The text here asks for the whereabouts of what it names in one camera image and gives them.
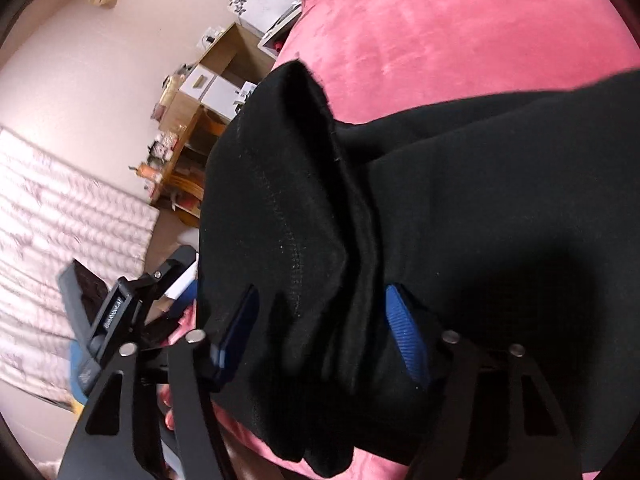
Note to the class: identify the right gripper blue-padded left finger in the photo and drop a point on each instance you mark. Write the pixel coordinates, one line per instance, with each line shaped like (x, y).
(118, 433)

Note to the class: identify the white cardboard appliance box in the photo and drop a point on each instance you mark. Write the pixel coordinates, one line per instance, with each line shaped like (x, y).
(243, 94)

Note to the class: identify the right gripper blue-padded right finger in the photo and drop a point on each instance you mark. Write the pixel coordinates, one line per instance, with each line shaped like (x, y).
(538, 443)

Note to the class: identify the drink cup with straw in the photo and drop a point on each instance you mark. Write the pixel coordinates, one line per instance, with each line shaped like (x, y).
(147, 172)

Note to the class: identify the person's left hand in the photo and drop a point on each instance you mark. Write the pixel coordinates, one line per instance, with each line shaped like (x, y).
(170, 409)

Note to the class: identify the white drawer cabinet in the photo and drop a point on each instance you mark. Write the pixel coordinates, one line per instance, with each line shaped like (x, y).
(212, 91)

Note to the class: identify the wooden desk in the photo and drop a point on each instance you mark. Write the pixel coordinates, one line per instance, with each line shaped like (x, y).
(188, 131)

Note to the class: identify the white curtain with pink pattern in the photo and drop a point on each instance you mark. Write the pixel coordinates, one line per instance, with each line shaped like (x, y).
(52, 214)

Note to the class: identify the black pants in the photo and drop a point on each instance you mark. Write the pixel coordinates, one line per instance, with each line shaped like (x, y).
(511, 220)

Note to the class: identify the pink velvet bed blanket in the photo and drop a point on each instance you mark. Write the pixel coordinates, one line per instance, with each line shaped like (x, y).
(376, 58)

